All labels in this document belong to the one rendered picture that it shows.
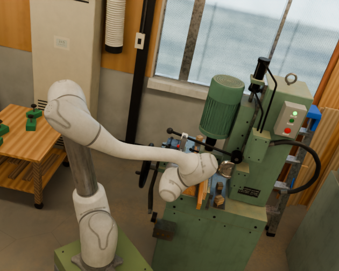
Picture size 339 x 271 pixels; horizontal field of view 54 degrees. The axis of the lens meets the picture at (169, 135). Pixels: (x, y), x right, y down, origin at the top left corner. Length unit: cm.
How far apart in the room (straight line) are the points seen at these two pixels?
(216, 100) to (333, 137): 173
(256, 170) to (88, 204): 91
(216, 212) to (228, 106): 62
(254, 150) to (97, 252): 89
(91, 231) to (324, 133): 226
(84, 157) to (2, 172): 162
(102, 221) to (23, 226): 136
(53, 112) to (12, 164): 195
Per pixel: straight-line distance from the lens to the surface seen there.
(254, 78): 172
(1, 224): 284
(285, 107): 164
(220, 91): 167
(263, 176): 191
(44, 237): 271
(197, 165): 137
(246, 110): 173
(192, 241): 213
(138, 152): 129
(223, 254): 219
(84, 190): 157
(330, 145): 327
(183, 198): 181
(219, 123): 175
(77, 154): 143
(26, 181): 289
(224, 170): 185
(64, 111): 115
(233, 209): 196
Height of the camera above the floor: 208
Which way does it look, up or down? 32 degrees down
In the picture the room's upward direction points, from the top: 12 degrees clockwise
